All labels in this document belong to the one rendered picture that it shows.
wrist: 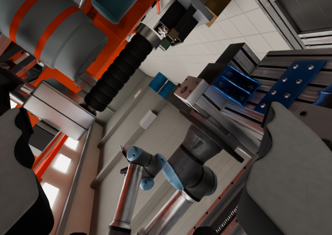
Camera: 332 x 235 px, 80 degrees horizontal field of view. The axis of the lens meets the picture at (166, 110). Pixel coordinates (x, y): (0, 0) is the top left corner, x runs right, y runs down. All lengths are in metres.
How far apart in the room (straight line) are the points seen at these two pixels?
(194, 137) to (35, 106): 0.54
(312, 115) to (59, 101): 0.36
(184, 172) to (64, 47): 0.55
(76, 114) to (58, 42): 0.17
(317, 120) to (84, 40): 0.41
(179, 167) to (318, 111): 0.52
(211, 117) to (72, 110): 0.50
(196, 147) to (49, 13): 0.57
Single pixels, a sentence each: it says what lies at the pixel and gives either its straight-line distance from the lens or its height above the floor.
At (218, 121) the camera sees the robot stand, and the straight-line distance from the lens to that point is 0.72.
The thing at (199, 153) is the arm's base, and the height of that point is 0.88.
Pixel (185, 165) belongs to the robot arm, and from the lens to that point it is 0.76.
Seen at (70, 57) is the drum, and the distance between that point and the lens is 0.45.
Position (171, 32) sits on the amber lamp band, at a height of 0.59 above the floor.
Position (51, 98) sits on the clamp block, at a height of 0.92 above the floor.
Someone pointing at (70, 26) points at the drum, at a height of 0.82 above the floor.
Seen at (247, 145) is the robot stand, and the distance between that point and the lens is 0.83.
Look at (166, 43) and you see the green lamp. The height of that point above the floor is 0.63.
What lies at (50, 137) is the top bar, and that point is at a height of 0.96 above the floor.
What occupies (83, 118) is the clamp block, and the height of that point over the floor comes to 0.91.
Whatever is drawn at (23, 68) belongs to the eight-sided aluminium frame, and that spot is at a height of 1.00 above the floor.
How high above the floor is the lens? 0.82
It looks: 2 degrees up
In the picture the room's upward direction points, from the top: 141 degrees counter-clockwise
